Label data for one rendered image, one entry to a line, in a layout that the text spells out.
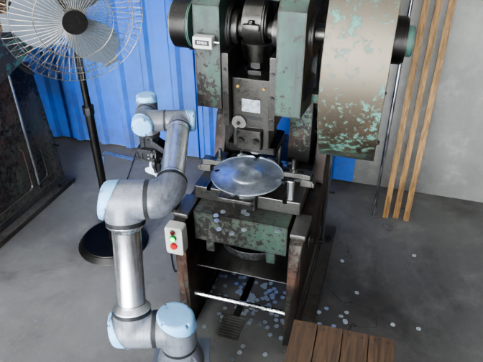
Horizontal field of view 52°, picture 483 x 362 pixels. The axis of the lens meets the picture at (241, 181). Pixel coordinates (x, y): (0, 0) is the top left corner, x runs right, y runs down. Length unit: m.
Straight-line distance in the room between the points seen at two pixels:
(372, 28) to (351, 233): 1.77
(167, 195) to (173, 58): 1.96
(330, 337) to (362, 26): 1.13
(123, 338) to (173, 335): 0.15
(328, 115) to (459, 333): 1.44
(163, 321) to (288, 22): 1.01
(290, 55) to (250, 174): 0.52
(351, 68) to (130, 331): 0.99
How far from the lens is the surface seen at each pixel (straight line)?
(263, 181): 1.93
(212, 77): 1.82
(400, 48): 1.71
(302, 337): 1.94
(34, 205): 3.33
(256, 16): 1.75
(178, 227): 1.96
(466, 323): 2.64
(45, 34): 2.23
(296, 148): 2.20
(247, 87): 1.84
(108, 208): 1.43
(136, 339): 1.60
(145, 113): 1.74
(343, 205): 3.18
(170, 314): 1.58
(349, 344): 1.95
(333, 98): 1.43
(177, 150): 1.56
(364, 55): 1.38
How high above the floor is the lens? 1.86
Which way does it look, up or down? 34 degrees down
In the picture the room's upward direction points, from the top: straight up
